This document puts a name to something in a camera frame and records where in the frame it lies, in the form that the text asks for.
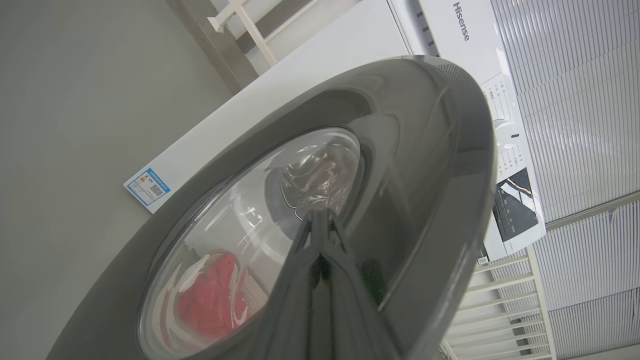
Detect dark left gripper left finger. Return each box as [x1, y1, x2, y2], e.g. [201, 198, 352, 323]
[252, 210, 322, 360]

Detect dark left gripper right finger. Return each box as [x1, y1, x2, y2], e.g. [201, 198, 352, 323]
[321, 210, 401, 360]

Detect red clothing with white stripes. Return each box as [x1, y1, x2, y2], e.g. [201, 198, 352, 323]
[177, 252, 251, 343]

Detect washing machine round door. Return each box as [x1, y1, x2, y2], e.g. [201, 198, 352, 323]
[47, 55, 497, 360]

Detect black washing machine display panel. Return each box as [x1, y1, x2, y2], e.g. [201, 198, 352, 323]
[492, 167, 539, 243]

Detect white washing machine control knob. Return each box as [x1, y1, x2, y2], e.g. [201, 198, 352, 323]
[494, 119, 521, 148]

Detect white front-load washing machine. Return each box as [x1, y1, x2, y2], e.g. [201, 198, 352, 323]
[124, 0, 547, 261]

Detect white slatted rack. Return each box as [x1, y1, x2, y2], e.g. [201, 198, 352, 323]
[440, 247, 558, 360]

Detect blue energy label sticker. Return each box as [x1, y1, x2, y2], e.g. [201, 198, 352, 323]
[124, 168, 171, 207]

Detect white rail frame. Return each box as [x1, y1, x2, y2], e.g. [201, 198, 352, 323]
[207, 0, 321, 68]

